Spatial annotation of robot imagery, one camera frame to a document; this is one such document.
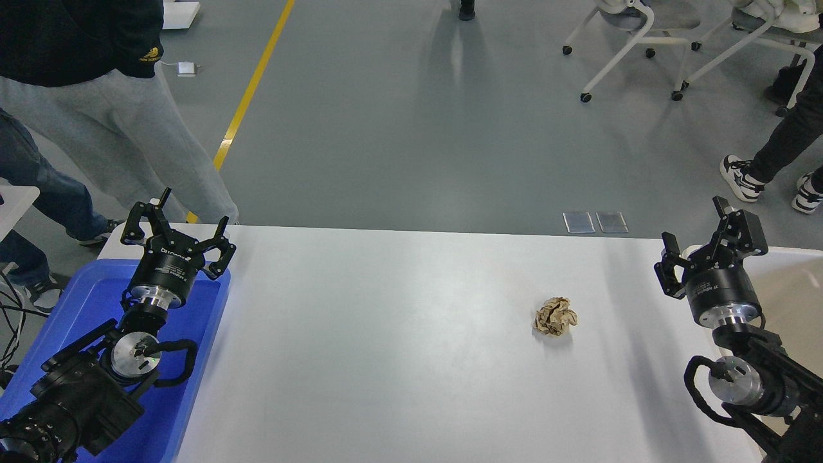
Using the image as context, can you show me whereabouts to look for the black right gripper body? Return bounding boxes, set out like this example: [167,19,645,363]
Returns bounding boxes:
[682,248,763,325]

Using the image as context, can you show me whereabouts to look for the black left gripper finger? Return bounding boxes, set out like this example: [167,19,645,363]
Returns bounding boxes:
[120,188,173,246]
[196,216,237,280]

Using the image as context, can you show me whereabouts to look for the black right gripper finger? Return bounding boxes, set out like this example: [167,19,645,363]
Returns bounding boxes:
[655,232,691,299]
[707,196,769,263]

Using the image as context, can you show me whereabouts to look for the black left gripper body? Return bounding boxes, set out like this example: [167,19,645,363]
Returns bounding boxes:
[126,233,203,309]

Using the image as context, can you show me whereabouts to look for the brown paper ball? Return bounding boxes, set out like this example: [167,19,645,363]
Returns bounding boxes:
[532,297,579,337]

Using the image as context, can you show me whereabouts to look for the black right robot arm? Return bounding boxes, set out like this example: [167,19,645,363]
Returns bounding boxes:
[655,196,822,462]

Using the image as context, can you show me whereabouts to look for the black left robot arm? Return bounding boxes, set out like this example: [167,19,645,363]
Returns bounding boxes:
[2,188,236,462]

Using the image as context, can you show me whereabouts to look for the person in blue jeans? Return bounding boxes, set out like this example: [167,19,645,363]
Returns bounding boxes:
[1,111,121,314]

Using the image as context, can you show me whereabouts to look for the right floor socket plate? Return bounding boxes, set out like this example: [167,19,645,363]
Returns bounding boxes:
[596,212,629,234]

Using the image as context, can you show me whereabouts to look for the floor socket plate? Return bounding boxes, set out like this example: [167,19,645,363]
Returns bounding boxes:
[562,211,595,234]
[596,212,629,234]

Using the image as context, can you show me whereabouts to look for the left floor socket plate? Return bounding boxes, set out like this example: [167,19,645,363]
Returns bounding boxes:
[562,211,595,234]

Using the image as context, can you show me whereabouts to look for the seated person black trousers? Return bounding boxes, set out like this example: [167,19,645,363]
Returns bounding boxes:
[719,47,822,203]

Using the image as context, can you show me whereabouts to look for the white side table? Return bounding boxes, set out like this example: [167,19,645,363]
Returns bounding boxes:
[1,185,39,241]

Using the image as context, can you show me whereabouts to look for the person in grey sweatpants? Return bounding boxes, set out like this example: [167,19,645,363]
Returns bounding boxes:
[1,1,239,224]

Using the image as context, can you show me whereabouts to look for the blue plastic bin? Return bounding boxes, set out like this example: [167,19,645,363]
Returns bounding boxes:
[0,259,232,463]

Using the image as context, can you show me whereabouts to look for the white power adapter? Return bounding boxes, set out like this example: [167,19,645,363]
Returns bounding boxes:
[176,62,197,77]

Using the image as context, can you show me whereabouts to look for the white office chair right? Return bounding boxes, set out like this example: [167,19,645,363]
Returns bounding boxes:
[671,1,821,117]

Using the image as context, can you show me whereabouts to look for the white office chair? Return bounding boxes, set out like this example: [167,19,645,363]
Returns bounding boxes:
[562,1,701,104]
[671,1,821,117]

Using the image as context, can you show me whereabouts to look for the white flat box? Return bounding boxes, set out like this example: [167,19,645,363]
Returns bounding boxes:
[163,1,201,30]

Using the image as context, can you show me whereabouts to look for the white office chair left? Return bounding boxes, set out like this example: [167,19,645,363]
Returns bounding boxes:
[562,1,701,104]

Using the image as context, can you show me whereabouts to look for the person in black trousers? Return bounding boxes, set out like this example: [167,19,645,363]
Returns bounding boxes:
[458,0,476,21]

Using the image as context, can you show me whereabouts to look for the black cables bundle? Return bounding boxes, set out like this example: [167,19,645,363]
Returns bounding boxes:
[0,270,30,377]

